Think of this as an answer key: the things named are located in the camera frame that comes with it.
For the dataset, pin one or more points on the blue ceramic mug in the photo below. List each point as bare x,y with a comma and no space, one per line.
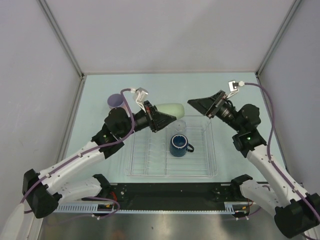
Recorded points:
179,145

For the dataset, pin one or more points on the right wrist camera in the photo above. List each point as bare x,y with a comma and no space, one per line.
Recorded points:
234,87

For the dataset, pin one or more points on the aluminium frame post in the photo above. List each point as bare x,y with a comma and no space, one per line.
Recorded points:
49,15
296,4

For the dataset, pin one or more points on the white slotted cable duct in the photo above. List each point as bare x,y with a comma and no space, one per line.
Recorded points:
92,208

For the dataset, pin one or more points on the clear plastic dish rack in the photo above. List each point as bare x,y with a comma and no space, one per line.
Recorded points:
150,155

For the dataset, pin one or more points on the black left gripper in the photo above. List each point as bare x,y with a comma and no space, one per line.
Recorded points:
156,120

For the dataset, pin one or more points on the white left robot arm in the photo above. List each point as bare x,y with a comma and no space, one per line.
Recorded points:
45,190

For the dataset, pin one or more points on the clear glass tumbler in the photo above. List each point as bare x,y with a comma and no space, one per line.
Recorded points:
179,125

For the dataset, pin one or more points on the pale green plastic cup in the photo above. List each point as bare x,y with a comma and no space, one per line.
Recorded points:
174,109

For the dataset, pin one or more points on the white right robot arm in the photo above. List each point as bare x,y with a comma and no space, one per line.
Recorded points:
292,207

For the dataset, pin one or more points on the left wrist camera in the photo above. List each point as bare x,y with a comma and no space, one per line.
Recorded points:
139,95

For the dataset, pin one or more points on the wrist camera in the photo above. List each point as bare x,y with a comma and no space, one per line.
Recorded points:
234,87
139,95

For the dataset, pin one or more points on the aluminium frame post left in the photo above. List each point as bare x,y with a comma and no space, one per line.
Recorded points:
49,15

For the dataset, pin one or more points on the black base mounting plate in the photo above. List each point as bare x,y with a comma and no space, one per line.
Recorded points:
185,196

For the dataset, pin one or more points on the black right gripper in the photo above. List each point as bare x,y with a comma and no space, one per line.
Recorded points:
207,105

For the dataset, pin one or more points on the aluminium frame post right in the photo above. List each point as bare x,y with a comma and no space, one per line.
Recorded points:
296,4

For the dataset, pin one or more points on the lavender plastic cup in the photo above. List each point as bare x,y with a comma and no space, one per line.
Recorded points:
116,101

